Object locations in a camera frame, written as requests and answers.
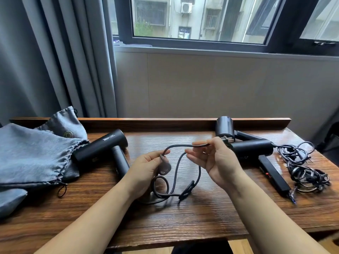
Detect person's right hand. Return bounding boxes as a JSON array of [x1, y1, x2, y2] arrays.
[[185, 137, 246, 190]]

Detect person's left hand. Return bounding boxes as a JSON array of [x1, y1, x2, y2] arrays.
[[120, 149, 171, 202]]

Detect grey power cable with plug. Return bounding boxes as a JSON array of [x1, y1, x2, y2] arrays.
[[138, 136, 236, 205]]

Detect person's left forearm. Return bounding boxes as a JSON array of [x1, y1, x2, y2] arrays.
[[34, 180, 145, 254]]

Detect person's right forearm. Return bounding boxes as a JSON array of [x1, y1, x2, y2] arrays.
[[221, 172, 330, 254]]

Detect black hair dryer white print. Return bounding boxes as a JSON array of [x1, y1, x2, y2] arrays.
[[72, 129, 131, 180]]

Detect small grey bag round logo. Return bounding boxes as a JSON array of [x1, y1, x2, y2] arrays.
[[35, 106, 88, 140]]

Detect black chair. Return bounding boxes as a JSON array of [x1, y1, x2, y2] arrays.
[[316, 121, 339, 156]]

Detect grey apartment building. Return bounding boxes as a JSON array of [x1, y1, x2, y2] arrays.
[[107, 0, 280, 43]]

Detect grey curtain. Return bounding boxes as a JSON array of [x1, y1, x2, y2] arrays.
[[0, 0, 118, 126]]

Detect grey fabric bag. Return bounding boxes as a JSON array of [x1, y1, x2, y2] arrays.
[[0, 188, 28, 219]]

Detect black hair dryer red switch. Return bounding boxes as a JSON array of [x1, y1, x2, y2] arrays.
[[231, 138, 296, 204]]

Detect grey looped power cable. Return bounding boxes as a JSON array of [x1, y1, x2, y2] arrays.
[[276, 141, 316, 164]]

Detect black tangled power cable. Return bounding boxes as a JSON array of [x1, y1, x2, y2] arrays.
[[287, 160, 331, 194]]

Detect dark window frame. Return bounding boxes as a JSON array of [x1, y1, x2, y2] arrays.
[[102, 0, 339, 56]]

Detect large grey drawstring bag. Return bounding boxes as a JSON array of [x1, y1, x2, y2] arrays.
[[0, 123, 91, 198]]

